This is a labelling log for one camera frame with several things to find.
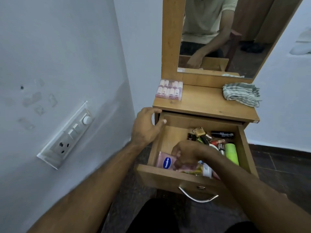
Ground striped green white cloth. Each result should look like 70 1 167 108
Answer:
222 82 262 108

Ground person's right hand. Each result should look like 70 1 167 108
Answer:
171 140 214 170

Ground person's legs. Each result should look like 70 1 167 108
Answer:
126 197 260 233

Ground wooden drawer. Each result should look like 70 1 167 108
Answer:
135 111 259 196

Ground white framed window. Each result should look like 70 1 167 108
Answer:
295 26 311 44

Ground white object on sill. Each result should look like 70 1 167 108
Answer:
289 41 311 56

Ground person's left forearm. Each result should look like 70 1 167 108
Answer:
27 140 151 233

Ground clear box of pink tubes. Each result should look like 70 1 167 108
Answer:
155 79 184 101

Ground black lipstick tube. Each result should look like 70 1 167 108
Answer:
211 131 235 139

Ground pink lotion tube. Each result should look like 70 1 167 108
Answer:
155 151 213 178

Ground wooden dressing table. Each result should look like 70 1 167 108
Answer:
152 0 305 129

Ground person's right forearm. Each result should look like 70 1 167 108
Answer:
202 148 311 233

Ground white wall switch board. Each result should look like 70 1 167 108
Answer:
36 101 95 170

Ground person's left hand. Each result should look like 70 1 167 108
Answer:
131 107 167 148

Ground neon green tube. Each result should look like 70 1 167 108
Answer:
224 143 240 166

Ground dressing table mirror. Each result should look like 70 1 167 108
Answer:
177 0 297 79

